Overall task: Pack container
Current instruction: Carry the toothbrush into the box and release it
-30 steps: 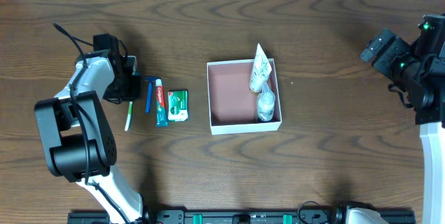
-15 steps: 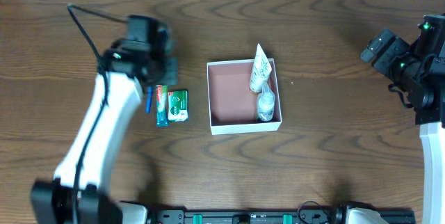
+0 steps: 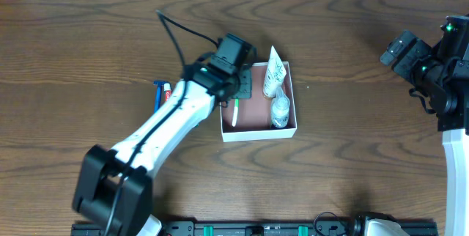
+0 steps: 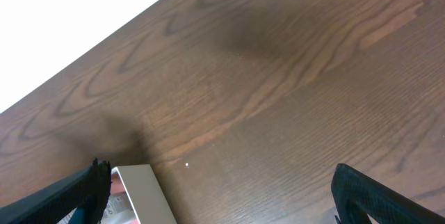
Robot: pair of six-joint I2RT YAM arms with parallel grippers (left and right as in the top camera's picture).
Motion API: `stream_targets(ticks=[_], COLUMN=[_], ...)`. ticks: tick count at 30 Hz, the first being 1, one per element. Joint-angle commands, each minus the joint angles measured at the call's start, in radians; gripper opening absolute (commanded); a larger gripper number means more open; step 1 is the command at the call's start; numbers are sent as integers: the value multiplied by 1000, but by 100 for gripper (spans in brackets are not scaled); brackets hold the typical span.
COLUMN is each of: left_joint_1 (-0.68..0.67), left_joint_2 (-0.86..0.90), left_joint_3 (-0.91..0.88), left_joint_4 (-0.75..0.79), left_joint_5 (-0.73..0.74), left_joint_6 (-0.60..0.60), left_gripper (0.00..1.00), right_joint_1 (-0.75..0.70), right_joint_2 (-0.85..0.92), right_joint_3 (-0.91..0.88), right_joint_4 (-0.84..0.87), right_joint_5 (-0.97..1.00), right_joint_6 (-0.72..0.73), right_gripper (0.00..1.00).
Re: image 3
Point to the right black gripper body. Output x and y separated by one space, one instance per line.
397 53

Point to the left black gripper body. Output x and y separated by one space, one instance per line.
244 84

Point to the green white toothbrush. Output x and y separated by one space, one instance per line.
235 112

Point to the white patterned lotion tube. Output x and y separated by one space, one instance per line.
274 75

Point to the clear spray bottle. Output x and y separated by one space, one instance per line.
279 112

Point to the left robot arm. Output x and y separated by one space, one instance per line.
114 188

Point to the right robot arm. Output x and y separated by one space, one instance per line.
439 78

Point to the white box pink interior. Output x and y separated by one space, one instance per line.
253 118

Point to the Colgate toothpaste tube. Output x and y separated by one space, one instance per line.
167 91

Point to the blue disposable razor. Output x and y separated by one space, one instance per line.
159 85

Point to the black mounting rail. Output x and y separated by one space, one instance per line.
323 227

